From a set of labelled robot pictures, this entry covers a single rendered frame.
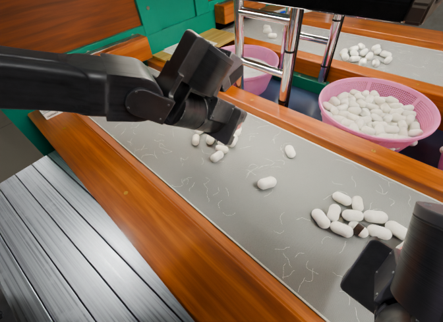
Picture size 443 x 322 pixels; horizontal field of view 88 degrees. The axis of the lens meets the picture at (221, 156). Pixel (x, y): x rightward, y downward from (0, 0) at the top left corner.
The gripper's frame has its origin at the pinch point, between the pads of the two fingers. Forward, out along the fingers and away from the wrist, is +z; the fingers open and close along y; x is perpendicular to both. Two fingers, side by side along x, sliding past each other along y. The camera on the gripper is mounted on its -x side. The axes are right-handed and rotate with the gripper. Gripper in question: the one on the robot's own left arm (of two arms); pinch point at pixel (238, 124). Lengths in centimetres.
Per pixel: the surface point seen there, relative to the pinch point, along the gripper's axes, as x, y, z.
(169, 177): 16.2, 5.8, -7.4
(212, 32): -26, 51, 35
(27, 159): 95, 159, 17
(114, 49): -3.1, 49.7, -3.1
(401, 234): 3.7, -33.5, 3.6
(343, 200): 3.7, -24.3, 4.0
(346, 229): 6.9, -26.9, -0.2
